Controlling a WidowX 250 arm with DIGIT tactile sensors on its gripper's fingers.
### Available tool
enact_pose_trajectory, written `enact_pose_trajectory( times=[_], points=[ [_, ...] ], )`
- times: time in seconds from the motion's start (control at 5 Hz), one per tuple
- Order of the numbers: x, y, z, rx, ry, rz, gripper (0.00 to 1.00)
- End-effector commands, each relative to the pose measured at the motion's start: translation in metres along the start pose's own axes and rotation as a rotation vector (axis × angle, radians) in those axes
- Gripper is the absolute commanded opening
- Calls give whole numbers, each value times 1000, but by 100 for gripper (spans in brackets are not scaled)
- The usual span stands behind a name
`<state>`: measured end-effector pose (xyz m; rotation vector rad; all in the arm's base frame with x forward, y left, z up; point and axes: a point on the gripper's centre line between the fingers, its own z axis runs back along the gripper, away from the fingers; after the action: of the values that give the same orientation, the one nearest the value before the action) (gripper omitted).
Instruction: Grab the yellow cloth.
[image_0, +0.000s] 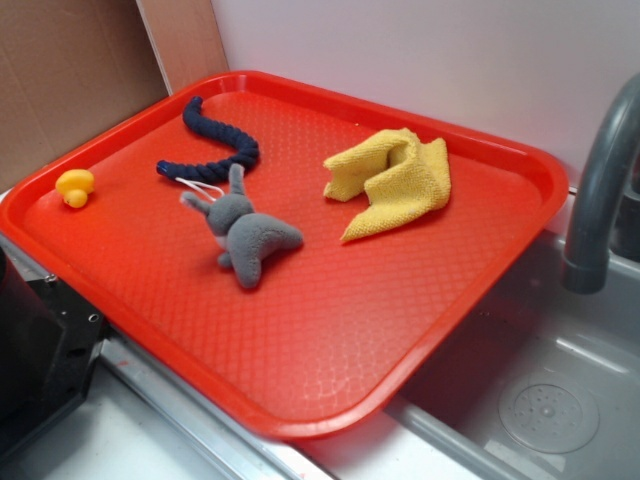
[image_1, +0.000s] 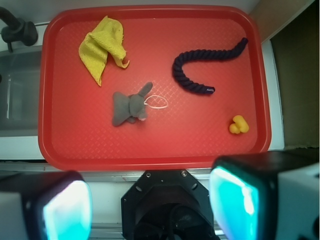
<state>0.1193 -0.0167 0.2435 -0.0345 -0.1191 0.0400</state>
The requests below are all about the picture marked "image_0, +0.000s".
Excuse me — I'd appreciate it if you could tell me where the grey sink basin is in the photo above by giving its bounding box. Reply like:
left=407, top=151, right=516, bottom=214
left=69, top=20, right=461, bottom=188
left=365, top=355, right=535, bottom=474
left=300, top=210, right=639, bottom=479

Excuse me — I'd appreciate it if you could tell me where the dark blue rope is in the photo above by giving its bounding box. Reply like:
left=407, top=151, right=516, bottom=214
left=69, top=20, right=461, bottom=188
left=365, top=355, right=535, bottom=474
left=156, top=95, right=261, bottom=181

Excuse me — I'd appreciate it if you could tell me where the grey plush bunny toy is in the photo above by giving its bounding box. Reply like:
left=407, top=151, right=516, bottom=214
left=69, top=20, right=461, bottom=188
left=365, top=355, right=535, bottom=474
left=179, top=164, right=303, bottom=289

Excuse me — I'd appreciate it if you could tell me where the grey faucet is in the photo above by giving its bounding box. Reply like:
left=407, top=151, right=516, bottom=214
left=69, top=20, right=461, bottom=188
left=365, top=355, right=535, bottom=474
left=561, top=75, right=639, bottom=294

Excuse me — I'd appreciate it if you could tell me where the yellow cloth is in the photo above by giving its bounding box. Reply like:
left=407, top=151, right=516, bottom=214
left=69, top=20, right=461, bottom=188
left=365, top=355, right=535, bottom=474
left=323, top=128, right=452, bottom=242

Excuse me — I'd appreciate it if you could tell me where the red plastic tray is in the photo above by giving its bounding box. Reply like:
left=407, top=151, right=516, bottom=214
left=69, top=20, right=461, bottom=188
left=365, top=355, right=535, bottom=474
left=1, top=72, right=568, bottom=440

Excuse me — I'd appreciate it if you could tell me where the yellow rubber duck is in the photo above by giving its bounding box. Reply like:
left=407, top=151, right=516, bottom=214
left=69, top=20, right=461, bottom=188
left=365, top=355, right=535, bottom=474
left=55, top=169, right=95, bottom=209

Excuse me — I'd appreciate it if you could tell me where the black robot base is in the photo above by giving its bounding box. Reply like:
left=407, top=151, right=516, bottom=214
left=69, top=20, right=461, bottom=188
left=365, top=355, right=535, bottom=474
left=1, top=253, right=105, bottom=461

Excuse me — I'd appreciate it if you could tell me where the brown cardboard panel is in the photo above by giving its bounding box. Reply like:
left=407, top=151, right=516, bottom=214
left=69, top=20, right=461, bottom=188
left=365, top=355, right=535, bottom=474
left=1, top=1, right=228, bottom=190

